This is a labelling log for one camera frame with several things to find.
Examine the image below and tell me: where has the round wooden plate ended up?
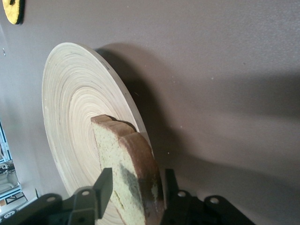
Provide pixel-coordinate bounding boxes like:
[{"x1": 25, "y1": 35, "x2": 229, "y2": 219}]
[{"x1": 42, "y1": 42, "x2": 155, "y2": 222}]

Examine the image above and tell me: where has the yellow quilted oven mitt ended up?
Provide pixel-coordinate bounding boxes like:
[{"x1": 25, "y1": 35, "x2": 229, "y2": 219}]
[{"x1": 2, "y1": 0, "x2": 25, "y2": 25}]

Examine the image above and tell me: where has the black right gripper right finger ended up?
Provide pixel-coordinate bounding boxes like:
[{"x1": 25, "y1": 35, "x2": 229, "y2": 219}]
[{"x1": 161, "y1": 168, "x2": 256, "y2": 225}]

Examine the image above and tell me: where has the slice of brown-crust bread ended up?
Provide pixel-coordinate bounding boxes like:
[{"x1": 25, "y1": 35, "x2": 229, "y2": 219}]
[{"x1": 90, "y1": 114, "x2": 165, "y2": 225}]

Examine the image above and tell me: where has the aluminium frame shelving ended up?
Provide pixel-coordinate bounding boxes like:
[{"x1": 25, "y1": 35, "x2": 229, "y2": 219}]
[{"x1": 0, "y1": 119, "x2": 26, "y2": 225}]

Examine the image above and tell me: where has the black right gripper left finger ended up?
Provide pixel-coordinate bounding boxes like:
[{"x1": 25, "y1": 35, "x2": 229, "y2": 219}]
[{"x1": 0, "y1": 167, "x2": 114, "y2": 225}]

